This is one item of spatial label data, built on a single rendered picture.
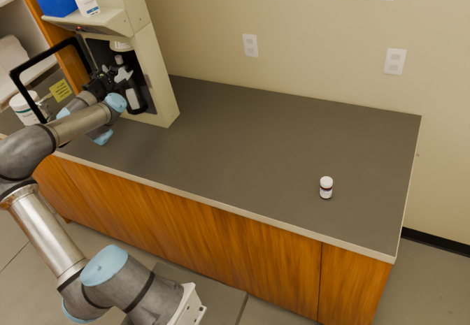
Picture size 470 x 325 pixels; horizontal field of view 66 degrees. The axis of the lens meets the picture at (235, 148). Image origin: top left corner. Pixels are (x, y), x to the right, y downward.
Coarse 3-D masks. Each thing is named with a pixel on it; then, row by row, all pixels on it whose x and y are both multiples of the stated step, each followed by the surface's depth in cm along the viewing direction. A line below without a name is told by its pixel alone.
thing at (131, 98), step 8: (112, 72) 148; (128, 72) 149; (128, 80) 152; (136, 80) 155; (120, 88) 154; (128, 88) 154; (136, 88) 156; (128, 96) 156; (136, 96) 158; (144, 96) 163; (128, 104) 160; (136, 104) 160; (144, 104) 163
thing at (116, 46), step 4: (112, 44) 148; (116, 44) 146; (120, 44) 146; (124, 44) 145; (128, 44) 145; (112, 48) 149; (116, 48) 147; (120, 48) 146; (124, 48) 146; (128, 48) 146; (132, 48) 146
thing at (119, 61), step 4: (116, 56) 148; (120, 56) 148; (116, 60) 148; (120, 60) 148; (124, 60) 151; (128, 60) 151; (112, 64) 150; (116, 64) 149; (120, 64) 149; (124, 64) 149; (128, 64) 149; (112, 68) 149; (116, 68) 148; (124, 68) 148
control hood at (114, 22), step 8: (104, 8) 131; (112, 8) 130; (48, 16) 133; (72, 16) 129; (80, 16) 128; (96, 16) 126; (104, 16) 125; (112, 16) 124; (120, 16) 127; (56, 24) 139; (72, 24) 131; (80, 24) 128; (88, 24) 125; (96, 24) 123; (104, 24) 121; (112, 24) 124; (120, 24) 127; (128, 24) 131; (104, 32) 133; (112, 32) 130; (120, 32) 128; (128, 32) 132
